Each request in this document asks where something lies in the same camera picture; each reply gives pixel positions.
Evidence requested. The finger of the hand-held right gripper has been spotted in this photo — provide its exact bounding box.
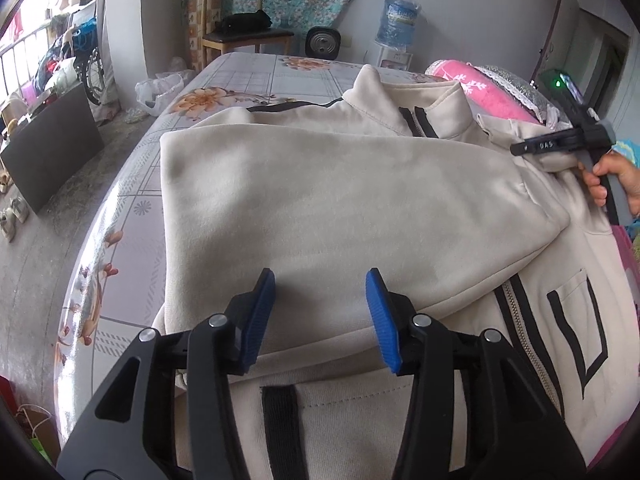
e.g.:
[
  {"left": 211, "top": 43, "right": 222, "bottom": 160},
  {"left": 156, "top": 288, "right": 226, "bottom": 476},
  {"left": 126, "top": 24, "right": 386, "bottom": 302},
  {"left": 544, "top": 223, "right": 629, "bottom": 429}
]
[{"left": 510, "top": 129, "right": 596, "bottom": 157}]

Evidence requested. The black board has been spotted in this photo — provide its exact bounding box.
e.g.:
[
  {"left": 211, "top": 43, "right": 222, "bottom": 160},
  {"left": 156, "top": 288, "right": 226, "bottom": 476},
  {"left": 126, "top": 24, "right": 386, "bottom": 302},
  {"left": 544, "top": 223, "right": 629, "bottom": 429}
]
[{"left": 0, "top": 81, "right": 106, "bottom": 213}]

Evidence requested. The person's right hand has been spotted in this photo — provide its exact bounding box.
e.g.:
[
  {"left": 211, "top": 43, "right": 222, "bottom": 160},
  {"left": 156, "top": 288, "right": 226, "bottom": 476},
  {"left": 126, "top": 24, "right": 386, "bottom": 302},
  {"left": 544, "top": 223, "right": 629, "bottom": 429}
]
[{"left": 577, "top": 152, "right": 640, "bottom": 218}]

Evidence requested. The grey door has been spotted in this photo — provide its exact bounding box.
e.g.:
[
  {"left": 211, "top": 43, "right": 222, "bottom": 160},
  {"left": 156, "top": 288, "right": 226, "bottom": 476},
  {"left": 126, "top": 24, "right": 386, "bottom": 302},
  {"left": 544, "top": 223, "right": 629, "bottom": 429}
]
[{"left": 530, "top": 0, "right": 583, "bottom": 86}]

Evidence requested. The pile of clothes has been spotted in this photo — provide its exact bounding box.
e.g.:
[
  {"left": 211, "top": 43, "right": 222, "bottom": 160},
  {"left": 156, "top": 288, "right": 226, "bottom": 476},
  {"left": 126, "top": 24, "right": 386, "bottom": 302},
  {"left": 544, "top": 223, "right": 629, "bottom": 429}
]
[{"left": 37, "top": 40, "right": 83, "bottom": 106}]

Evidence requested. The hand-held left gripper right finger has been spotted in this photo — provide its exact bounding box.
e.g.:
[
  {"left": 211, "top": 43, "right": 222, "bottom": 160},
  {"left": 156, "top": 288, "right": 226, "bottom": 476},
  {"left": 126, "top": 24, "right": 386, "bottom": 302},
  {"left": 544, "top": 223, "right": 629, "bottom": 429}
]
[{"left": 365, "top": 267, "right": 587, "bottom": 480}]

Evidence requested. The metal railing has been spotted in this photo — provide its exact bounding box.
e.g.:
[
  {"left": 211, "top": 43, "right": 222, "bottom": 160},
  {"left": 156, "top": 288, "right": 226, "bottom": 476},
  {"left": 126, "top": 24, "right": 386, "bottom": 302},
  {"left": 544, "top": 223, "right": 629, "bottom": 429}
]
[{"left": 0, "top": 25, "right": 56, "bottom": 96}]

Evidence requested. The beige jacket with black trim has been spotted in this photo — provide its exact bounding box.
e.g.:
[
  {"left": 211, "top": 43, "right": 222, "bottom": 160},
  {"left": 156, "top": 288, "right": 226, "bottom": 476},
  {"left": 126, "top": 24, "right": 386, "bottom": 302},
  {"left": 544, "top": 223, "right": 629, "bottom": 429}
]
[{"left": 152, "top": 64, "right": 636, "bottom": 480}]

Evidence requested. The wheelchair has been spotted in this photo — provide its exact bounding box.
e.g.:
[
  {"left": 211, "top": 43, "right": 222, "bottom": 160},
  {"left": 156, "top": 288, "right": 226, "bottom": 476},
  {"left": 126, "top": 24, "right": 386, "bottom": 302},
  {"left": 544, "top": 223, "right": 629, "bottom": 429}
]
[{"left": 70, "top": 17, "right": 108, "bottom": 107}]

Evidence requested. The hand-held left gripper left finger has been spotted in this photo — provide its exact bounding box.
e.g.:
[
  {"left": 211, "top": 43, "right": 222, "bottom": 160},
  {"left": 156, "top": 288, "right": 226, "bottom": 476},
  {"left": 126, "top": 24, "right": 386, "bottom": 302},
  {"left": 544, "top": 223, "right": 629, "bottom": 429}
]
[{"left": 57, "top": 267, "right": 277, "bottom": 480}]

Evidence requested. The bed with floral checked sheet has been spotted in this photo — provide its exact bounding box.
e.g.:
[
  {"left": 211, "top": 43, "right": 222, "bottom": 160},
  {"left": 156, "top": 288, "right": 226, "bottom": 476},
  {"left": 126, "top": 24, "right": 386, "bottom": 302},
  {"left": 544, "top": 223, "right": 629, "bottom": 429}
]
[{"left": 55, "top": 52, "right": 451, "bottom": 448}]

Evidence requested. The wooden chair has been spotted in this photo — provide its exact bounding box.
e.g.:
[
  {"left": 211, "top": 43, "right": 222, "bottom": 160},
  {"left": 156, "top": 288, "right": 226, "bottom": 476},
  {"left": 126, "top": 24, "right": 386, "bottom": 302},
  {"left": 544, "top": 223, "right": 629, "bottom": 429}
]
[{"left": 187, "top": 0, "right": 296, "bottom": 73}]

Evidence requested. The blue water bottle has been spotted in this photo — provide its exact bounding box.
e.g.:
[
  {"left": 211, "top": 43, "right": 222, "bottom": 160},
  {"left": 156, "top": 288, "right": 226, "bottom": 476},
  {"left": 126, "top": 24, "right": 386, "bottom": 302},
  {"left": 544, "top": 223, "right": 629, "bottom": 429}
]
[{"left": 376, "top": 0, "right": 422, "bottom": 51}]

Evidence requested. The white water dispenser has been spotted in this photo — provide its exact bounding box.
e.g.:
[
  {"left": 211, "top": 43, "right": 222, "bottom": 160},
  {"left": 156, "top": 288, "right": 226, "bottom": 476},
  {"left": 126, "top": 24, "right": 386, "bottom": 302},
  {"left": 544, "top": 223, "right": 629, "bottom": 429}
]
[{"left": 367, "top": 46, "right": 415, "bottom": 71}]

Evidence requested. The black bag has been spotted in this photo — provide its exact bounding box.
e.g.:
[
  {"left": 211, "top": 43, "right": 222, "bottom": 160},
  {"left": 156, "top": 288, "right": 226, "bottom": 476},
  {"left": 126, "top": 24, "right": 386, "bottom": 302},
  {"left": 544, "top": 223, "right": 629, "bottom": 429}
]
[{"left": 220, "top": 10, "right": 273, "bottom": 32}]

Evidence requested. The black round fan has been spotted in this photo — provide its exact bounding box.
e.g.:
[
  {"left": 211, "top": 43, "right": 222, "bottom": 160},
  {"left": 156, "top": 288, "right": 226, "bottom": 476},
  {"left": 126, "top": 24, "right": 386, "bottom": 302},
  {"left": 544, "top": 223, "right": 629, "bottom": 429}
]
[{"left": 305, "top": 26, "right": 342, "bottom": 58}]

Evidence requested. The clear plastic bag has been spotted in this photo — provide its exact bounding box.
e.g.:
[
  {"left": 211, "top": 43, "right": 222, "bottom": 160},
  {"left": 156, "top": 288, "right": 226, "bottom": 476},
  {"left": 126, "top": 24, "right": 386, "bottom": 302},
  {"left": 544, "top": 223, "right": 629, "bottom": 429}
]
[{"left": 135, "top": 71, "right": 197, "bottom": 116}]

